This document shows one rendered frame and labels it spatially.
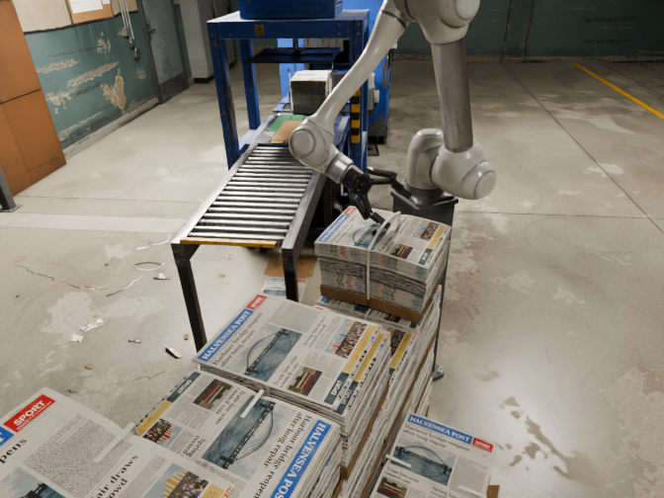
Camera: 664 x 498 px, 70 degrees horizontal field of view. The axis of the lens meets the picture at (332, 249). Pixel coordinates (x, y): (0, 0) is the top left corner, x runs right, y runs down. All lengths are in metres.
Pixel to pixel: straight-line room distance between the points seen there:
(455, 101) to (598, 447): 1.64
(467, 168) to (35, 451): 1.44
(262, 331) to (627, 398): 2.03
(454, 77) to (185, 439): 1.25
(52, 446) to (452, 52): 1.37
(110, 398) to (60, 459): 1.95
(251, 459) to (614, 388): 2.16
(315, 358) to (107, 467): 0.54
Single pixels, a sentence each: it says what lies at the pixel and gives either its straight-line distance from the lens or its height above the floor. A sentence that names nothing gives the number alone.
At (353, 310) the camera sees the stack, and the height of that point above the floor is 0.83.
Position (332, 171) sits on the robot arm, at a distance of 1.55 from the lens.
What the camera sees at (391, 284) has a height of 0.96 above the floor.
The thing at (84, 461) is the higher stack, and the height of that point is 1.29.
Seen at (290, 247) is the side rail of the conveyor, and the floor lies 0.80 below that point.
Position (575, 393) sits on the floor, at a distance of 2.71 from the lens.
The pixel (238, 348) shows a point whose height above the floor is 1.07.
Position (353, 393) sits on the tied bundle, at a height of 1.06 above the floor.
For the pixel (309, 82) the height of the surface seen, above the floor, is 1.04.
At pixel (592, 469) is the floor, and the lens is 2.44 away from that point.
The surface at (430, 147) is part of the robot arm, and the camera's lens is 1.87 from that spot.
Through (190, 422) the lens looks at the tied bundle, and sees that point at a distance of 1.05.
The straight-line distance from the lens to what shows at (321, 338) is 1.16.
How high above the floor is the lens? 1.85
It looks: 31 degrees down
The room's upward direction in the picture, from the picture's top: 2 degrees counter-clockwise
